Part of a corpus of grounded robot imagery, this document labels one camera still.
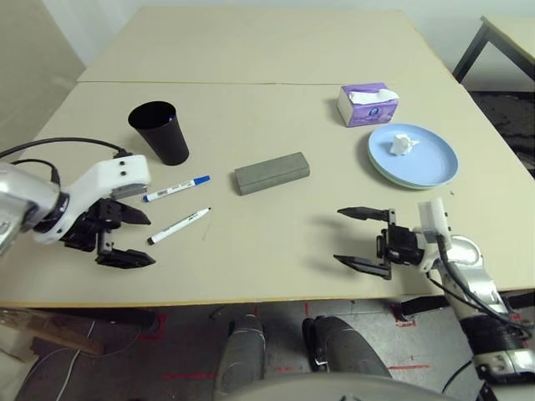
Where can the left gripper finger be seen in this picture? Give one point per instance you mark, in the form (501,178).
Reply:
(125,259)
(134,215)

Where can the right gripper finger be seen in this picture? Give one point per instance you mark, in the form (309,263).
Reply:
(363,265)
(363,213)

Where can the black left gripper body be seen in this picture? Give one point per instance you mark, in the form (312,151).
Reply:
(90,223)

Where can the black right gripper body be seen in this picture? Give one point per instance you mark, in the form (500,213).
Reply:
(401,246)

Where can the white marker blue cap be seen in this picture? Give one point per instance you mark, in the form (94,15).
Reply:
(175,189)

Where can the white tissue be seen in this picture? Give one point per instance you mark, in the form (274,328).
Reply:
(401,144)

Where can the blue plate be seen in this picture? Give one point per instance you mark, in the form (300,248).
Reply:
(430,163)

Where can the grey glasses case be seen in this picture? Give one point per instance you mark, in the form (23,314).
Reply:
(271,173)

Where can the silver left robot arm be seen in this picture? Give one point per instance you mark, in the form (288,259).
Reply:
(21,196)

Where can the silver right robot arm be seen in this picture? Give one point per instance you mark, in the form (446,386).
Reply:
(468,259)

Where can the white marker black tip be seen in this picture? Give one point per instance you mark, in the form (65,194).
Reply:
(179,225)

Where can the black table leg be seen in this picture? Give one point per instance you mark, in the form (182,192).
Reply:
(422,303)

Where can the black plastic cup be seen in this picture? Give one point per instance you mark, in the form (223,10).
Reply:
(167,142)

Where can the grey robot right leg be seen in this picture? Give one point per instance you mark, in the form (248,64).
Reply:
(342,346)

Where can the grey robot leg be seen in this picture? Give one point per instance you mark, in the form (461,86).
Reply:
(242,355)
(342,346)

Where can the wooden plank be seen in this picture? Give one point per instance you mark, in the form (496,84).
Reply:
(67,334)

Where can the purple tissue box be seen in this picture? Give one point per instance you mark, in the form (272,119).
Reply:
(368,115)

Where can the pale robot torso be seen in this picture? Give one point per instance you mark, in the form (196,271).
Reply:
(334,390)

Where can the grey robot left leg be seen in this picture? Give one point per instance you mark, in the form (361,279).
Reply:
(242,355)

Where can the beige side table black legs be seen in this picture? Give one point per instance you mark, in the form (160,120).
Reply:
(510,37)

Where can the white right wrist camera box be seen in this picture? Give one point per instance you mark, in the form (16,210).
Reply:
(432,217)

